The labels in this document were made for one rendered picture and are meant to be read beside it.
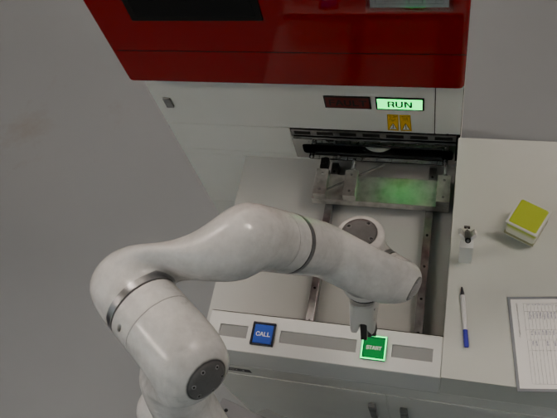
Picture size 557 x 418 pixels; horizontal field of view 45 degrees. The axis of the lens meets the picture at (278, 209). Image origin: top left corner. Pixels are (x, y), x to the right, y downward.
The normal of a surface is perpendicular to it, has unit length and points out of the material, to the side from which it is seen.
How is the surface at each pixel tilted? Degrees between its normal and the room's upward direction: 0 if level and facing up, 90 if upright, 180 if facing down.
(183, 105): 90
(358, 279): 48
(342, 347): 0
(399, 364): 0
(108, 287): 15
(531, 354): 0
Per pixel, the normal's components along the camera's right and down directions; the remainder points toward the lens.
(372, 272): 0.15, 0.19
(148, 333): -0.39, -0.30
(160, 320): -0.09, -0.58
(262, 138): -0.18, 0.88
